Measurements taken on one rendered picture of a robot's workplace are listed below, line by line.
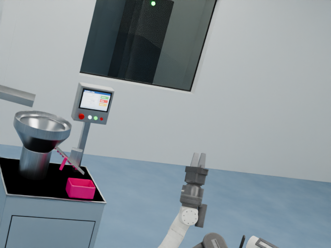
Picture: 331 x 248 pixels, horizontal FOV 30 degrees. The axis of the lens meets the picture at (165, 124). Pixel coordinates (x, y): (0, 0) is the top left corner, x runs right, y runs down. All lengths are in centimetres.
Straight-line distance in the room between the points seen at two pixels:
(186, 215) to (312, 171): 585
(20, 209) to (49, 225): 21
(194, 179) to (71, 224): 162
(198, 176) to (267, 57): 489
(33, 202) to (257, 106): 412
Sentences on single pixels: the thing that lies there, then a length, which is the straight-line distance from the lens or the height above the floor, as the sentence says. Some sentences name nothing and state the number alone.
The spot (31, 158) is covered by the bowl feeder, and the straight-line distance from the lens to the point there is 397.
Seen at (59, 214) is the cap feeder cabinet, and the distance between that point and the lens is 390.
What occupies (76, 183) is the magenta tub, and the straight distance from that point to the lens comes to 398.
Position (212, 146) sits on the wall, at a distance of 732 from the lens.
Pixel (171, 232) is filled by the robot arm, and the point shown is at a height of 132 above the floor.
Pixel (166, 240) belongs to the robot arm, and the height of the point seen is 129.
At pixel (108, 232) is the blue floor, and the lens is 527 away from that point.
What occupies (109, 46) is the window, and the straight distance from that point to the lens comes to 659.
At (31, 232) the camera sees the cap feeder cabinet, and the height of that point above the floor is 52.
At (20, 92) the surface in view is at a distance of 460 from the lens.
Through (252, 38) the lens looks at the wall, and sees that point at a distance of 710.
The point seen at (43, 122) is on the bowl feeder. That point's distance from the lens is 415.
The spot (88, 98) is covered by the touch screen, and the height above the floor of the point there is 131.
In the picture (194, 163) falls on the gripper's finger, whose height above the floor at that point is 157.
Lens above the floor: 238
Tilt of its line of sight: 16 degrees down
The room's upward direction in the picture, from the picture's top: 16 degrees clockwise
